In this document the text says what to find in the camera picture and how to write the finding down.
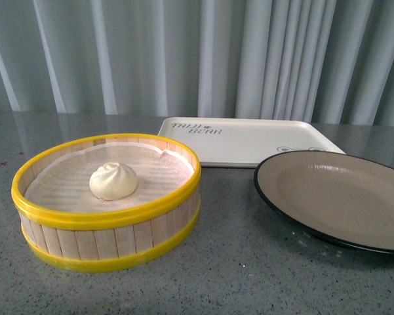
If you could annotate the yellow-rimmed bamboo steamer basket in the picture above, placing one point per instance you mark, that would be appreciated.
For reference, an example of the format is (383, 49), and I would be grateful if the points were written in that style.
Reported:
(111, 240)

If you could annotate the white steamer liner cloth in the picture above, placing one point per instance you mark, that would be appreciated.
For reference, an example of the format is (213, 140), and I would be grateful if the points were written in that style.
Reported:
(64, 184)

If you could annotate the beige plate with black rim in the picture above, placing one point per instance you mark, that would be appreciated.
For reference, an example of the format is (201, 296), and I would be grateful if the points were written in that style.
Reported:
(338, 198)

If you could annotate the white steamed bun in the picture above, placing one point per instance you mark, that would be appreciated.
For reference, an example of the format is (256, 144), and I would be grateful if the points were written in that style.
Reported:
(113, 181)

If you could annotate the grey pleated curtain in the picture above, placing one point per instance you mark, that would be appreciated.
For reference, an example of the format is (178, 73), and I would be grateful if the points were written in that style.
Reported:
(314, 61)

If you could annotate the cream bear-print serving tray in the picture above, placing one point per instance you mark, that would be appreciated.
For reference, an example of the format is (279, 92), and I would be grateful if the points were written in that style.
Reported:
(243, 143)

